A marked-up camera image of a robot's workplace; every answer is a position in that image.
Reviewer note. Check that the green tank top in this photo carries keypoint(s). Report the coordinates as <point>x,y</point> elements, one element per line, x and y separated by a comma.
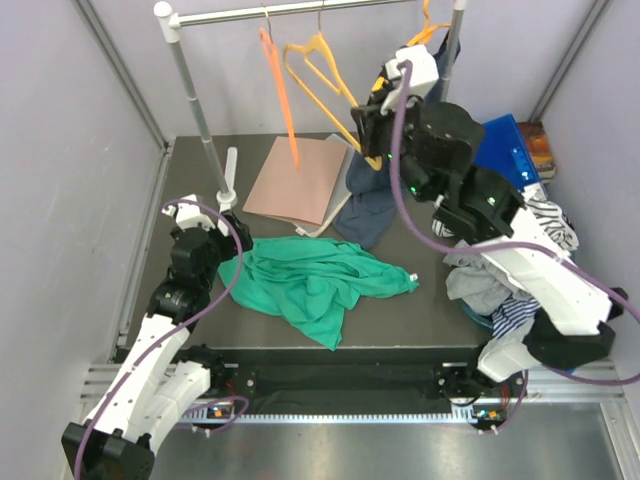
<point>311,282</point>

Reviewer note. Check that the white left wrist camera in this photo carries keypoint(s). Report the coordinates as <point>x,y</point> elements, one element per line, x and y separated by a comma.
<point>190,212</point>

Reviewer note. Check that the blue plastic binder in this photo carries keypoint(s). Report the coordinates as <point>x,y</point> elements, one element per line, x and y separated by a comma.
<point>503,150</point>

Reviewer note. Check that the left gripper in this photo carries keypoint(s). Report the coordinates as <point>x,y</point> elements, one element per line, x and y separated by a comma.
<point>229,242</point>

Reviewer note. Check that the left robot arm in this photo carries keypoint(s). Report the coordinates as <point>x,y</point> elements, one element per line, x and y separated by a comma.
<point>159,380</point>

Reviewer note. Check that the aluminium frame rail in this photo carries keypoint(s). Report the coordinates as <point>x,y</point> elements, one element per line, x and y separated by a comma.
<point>114,59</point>

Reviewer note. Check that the yellow-tan hanger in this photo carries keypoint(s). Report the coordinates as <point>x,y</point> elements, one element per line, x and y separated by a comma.
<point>313,63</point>

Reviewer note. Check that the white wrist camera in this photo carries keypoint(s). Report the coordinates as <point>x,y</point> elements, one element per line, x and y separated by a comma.
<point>413,64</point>
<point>190,212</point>

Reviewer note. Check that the striped white laundry pile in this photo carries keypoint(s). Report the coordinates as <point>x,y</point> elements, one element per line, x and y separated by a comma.
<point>474,279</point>

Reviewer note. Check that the navy blue tank top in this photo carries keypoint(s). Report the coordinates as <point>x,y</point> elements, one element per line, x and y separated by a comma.
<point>371,208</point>

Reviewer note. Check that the pink paper folder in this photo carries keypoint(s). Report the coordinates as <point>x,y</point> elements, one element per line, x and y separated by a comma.
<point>297,190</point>

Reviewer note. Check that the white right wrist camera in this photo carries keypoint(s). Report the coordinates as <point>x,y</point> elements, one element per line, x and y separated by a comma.
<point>413,64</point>

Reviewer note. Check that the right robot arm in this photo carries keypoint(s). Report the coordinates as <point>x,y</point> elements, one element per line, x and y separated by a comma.
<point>431,149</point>

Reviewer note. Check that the orange-yellow hanger holding navy top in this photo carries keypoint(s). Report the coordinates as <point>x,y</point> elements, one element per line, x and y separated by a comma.
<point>423,37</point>

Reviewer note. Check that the silver garment rack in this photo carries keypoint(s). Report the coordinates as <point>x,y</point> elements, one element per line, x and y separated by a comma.
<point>171,22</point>

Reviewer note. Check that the orange hanger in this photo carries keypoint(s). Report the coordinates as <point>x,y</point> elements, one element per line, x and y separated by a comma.
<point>273,59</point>

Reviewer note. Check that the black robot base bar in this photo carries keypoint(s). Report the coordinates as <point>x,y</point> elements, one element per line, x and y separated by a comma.
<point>348,380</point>

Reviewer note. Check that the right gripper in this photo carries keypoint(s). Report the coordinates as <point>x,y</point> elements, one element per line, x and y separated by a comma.
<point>371,122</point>

